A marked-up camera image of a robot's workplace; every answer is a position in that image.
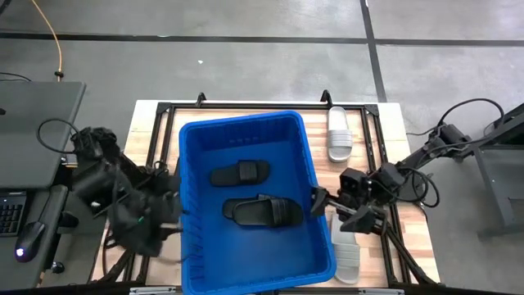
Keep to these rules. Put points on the grey side desk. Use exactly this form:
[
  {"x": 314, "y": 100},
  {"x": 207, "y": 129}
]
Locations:
[{"x": 82, "y": 254}]

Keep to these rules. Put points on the blue plastic bin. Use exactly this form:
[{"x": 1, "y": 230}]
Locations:
[{"x": 254, "y": 254}]

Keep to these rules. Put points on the silver metal bracket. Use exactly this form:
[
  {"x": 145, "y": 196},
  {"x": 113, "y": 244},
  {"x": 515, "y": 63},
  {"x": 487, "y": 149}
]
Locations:
[
  {"x": 380, "y": 291},
  {"x": 151, "y": 291}
]

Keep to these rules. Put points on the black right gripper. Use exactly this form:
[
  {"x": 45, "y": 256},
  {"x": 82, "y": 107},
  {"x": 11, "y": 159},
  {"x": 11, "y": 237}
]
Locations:
[{"x": 354, "y": 201}]

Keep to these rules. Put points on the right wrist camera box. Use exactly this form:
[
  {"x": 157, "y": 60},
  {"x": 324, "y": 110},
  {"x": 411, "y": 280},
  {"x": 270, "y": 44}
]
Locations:
[{"x": 354, "y": 178}]

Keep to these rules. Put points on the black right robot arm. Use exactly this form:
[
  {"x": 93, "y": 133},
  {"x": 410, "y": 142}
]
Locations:
[{"x": 425, "y": 153}]

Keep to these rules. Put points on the black computer mouse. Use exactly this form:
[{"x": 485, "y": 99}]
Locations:
[{"x": 28, "y": 241}]

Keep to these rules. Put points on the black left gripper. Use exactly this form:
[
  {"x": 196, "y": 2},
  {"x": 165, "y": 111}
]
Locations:
[{"x": 147, "y": 225}]

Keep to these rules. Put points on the black keyboard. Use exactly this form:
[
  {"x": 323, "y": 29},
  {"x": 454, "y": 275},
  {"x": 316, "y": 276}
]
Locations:
[{"x": 10, "y": 217}]

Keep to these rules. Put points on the white slide sandal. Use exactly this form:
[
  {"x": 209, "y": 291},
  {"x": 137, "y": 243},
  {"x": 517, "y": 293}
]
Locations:
[
  {"x": 340, "y": 123},
  {"x": 347, "y": 262}
]

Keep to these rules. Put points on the wooden table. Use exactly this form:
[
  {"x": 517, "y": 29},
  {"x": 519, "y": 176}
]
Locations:
[{"x": 229, "y": 105}]

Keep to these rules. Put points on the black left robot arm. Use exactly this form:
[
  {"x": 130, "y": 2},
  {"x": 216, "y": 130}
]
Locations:
[{"x": 98, "y": 172}]

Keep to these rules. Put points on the black side desk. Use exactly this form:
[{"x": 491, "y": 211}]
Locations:
[{"x": 503, "y": 184}]

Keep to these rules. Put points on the black slide sandal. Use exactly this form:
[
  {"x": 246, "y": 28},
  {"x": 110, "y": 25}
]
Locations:
[
  {"x": 229, "y": 175},
  {"x": 262, "y": 213},
  {"x": 228, "y": 208}
]

